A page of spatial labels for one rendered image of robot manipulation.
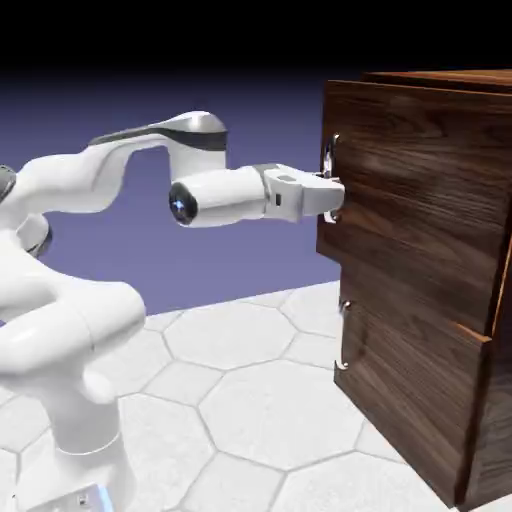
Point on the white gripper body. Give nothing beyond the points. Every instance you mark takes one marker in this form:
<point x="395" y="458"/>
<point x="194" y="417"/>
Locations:
<point x="322" y="197"/>

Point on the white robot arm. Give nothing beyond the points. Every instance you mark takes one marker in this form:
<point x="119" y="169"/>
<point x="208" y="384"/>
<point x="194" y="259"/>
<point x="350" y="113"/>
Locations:
<point x="84" y="320"/>

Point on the large dark wood door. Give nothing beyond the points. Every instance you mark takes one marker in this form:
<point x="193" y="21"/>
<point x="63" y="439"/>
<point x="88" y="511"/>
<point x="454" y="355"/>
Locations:
<point x="420" y="192"/>

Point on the dark wood cabinet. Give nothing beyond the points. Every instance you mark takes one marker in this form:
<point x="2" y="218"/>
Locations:
<point x="440" y="280"/>

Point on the small dark wood door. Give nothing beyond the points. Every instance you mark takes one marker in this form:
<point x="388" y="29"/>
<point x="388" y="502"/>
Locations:
<point x="404" y="384"/>

